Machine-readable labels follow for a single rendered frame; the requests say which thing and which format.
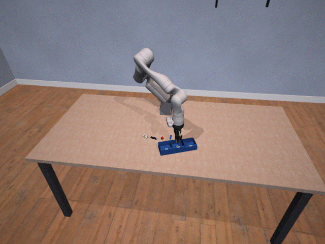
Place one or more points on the blue bin rack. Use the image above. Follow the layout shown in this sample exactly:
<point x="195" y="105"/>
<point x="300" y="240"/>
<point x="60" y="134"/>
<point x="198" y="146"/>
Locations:
<point x="169" y="147"/>

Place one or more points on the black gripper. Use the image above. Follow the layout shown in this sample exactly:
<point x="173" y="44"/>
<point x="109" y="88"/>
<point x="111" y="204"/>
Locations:
<point x="177" y="130"/>

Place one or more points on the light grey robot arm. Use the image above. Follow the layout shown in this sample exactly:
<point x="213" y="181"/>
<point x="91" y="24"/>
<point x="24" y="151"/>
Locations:
<point x="160" y="85"/>

